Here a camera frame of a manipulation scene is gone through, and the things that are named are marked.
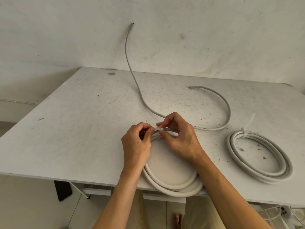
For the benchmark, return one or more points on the person's right forearm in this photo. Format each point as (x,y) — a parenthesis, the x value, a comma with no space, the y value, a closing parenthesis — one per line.
(224,188)

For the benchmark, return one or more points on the person's left forearm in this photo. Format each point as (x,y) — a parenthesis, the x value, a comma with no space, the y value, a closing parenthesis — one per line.
(121,197)

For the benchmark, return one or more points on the person's left thumb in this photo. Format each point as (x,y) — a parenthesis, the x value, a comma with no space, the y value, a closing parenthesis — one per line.
(150,137)

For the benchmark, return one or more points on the person's right hand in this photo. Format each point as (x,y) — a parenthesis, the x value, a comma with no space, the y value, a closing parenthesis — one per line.
(184,140)

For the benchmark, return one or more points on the person's right thumb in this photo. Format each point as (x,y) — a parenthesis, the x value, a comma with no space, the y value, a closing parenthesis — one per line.
(166,138)

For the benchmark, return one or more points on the person's left hand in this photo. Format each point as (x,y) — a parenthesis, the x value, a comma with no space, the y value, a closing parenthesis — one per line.
(135,150)

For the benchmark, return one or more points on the small white zip tie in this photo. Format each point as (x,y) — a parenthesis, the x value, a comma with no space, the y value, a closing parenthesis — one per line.
(160,128)

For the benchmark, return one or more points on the person's foot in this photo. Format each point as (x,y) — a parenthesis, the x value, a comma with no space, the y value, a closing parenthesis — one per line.
(178,221)

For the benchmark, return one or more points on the person's beige trouser leg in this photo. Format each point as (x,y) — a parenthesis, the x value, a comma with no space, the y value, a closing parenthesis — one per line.
(200,215)

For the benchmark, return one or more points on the white power strip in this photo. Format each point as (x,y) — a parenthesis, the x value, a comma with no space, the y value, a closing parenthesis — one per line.
(292,213)

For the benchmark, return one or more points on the black flat object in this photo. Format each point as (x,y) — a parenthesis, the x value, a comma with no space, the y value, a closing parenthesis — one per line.
(62,190)

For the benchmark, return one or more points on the white zip tie with tail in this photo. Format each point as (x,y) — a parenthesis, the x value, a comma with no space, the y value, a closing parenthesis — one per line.
(246,127)

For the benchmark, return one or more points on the white table frame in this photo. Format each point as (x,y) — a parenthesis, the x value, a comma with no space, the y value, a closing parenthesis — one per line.
(97,190)

